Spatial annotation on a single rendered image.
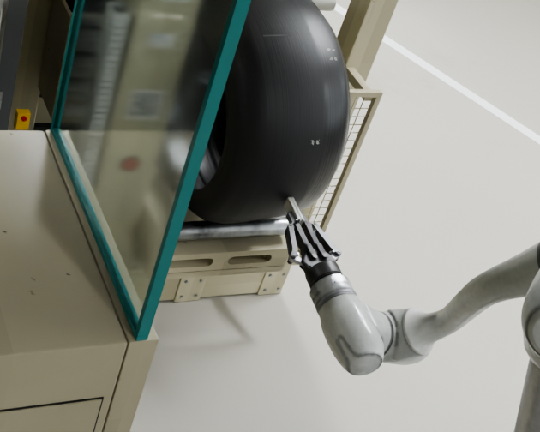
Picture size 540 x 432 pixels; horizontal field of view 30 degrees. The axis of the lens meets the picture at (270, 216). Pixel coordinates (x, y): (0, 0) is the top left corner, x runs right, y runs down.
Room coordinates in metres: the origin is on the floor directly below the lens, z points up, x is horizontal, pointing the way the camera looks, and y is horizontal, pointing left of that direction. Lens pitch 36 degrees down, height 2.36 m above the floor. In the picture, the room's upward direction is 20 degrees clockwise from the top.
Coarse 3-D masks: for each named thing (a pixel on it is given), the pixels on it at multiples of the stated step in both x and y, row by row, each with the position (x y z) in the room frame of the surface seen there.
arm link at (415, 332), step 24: (504, 264) 1.48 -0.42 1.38; (528, 264) 1.45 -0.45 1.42; (480, 288) 1.48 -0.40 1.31; (504, 288) 1.45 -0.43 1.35; (528, 288) 1.44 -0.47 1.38; (384, 312) 1.64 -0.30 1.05; (408, 312) 1.64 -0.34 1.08; (432, 312) 1.64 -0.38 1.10; (456, 312) 1.53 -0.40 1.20; (480, 312) 1.51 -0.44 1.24; (408, 336) 1.59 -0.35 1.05; (432, 336) 1.60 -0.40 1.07; (384, 360) 1.58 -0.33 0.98; (408, 360) 1.60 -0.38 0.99
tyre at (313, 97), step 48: (288, 0) 2.06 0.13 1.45; (240, 48) 1.88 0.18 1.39; (288, 48) 1.92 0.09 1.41; (336, 48) 2.01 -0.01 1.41; (240, 96) 1.82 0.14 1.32; (288, 96) 1.85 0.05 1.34; (336, 96) 1.93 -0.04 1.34; (240, 144) 1.78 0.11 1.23; (288, 144) 1.82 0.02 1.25; (336, 144) 1.90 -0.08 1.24; (240, 192) 1.78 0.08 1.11; (288, 192) 1.84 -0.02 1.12
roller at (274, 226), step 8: (184, 224) 1.86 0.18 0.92; (192, 224) 1.87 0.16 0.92; (200, 224) 1.88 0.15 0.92; (208, 224) 1.89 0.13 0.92; (216, 224) 1.90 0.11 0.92; (224, 224) 1.91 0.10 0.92; (232, 224) 1.92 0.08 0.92; (240, 224) 1.93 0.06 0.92; (248, 224) 1.94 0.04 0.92; (256, 224) 1.96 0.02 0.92; (264, 224) 1.97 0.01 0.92; (272, 224) 1.98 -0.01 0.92; (280, 224) 1.99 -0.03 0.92; (184, 232) 1.84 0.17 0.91; (192, 232) 1.85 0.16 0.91; (200, 232) 1.86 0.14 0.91; (208, 232) 1.87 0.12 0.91; (216, 232) 1.89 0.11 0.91; (224, 232) 1.90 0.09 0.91; (232, 232) 1.91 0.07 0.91; (240, 232) 1.92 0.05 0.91; (248, 232) 1.93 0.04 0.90; (256, 232) 1.95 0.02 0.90; (264, 232) 1.96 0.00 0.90; (272, 232) 1.97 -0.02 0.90; (280, 232) 1.99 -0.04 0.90; (184, 240) 1.84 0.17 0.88
